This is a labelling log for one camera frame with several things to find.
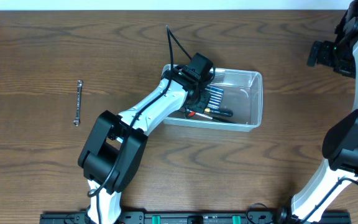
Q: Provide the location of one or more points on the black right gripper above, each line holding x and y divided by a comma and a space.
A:
322, 58

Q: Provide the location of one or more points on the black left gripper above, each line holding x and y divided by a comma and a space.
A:
199, 101

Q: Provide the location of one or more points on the precision screwdriver set case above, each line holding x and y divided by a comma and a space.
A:
216, 97

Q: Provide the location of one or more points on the claw hammer black handle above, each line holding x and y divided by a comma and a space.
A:
213, 118

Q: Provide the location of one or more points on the yellow black screwdriver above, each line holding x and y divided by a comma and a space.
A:
219, 112

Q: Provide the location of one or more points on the silver combination wrench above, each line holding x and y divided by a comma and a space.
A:
76, 121

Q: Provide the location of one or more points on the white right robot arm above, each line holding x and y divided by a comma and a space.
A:
339, 166

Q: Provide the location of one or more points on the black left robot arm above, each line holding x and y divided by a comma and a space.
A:
114, 148

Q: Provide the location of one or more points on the clear plastic container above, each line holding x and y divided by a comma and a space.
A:
243, 95

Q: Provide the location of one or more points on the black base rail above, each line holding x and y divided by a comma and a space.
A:
80, 217

